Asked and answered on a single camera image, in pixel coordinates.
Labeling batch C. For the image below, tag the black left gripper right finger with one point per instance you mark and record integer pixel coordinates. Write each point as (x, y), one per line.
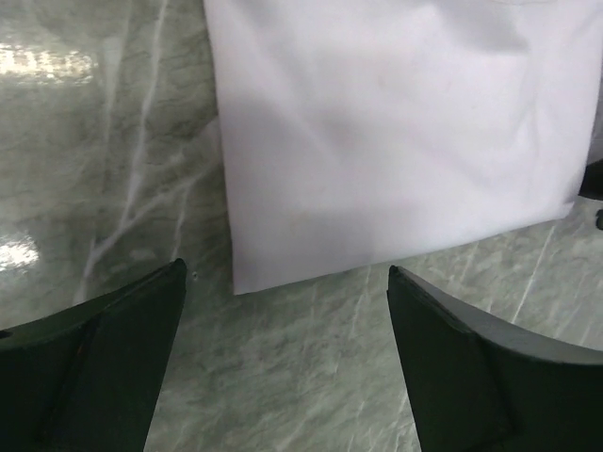
(476, 382)

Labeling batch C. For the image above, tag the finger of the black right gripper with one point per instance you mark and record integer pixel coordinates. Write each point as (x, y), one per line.
(592, 183)

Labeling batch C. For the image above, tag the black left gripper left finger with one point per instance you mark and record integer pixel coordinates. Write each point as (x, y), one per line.
(87, 378)

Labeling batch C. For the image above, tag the white t shirt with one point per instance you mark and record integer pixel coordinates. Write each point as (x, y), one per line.
(356, 133)

